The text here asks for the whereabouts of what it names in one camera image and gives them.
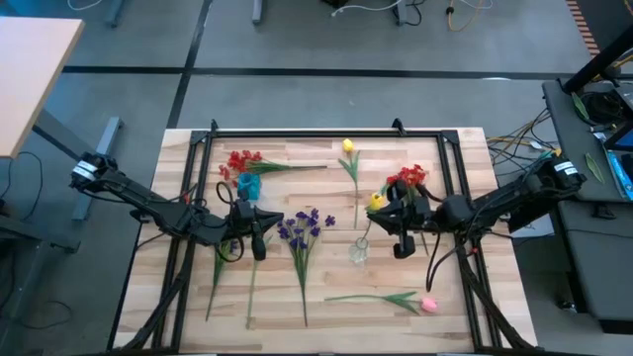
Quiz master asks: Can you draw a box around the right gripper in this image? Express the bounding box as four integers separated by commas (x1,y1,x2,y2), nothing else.
366,179,440,236

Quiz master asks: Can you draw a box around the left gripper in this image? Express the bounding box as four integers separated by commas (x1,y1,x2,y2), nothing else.
225,199,286,244

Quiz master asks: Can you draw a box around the yellow tulip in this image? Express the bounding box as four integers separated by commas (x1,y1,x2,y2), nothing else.
337,137,362,231
359,192,387,246

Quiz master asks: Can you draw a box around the clear glass vase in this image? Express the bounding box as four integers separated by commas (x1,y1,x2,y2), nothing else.
348,235,371,267

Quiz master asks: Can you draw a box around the red flower bunch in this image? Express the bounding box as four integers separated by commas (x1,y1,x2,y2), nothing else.
379,163,431,258
219,149,328,188

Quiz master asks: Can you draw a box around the teal glass vase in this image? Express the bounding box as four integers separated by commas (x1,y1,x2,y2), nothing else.
235,171,262,202

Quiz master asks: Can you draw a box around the white sheet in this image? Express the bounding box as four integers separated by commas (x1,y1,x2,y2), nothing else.
508,213,556,239

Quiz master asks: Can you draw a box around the grey metal desk leg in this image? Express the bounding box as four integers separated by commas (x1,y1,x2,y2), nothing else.
30,107,125,223

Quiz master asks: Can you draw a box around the black side table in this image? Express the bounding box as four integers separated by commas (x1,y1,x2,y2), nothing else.
541,78,633,205

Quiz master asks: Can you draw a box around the green leaf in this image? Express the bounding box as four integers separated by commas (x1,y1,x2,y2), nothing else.
571,91,592,123
584,151,606,185

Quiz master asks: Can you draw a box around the black low bench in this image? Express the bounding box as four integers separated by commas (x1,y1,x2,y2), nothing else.
549,200,633,335

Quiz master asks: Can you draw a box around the dark metal table base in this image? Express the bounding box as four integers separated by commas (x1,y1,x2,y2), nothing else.
0,200,83,256

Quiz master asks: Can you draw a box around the blue box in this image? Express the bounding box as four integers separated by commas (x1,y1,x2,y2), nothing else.
605,149,633,203

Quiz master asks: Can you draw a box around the laptop with blue screen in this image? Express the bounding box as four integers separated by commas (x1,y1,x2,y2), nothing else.
602,116,633,154

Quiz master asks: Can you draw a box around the black diagonal beam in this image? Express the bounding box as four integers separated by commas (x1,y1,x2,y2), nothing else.
562,23,633,95

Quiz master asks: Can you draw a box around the light wood desk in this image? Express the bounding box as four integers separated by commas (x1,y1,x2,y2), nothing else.
0,16,86,160

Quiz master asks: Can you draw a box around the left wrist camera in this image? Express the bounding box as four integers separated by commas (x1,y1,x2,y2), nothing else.
250,222,268,262

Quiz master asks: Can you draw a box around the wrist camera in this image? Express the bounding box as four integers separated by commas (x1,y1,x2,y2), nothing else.
393,234,417,260
250,222,268,262

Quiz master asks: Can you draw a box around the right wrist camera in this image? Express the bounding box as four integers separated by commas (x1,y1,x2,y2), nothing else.
393,234,417,260

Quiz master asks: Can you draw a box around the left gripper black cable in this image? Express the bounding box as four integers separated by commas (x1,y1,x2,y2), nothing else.
215,181,248,264

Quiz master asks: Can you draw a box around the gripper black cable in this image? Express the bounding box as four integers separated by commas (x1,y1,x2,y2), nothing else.
215,181,248,264
424,231,464,294

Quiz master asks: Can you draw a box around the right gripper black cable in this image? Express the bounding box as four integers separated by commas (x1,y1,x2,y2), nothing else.
424,231,464,294

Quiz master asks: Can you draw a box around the black aluminium table frame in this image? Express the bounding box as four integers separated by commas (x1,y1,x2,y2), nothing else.
111,118,538,356

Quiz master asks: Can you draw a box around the cable bundle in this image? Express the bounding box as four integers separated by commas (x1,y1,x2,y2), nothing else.
486,107,565,172

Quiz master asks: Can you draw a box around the orange floor cable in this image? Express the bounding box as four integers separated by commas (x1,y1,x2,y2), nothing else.
446,0,485,34

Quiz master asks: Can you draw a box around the white floor cable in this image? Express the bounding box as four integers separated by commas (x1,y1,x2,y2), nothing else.
329,0,403,19
66,0,106,12

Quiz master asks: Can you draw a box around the coiled black cable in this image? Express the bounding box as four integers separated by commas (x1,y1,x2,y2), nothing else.
581,88,625,128

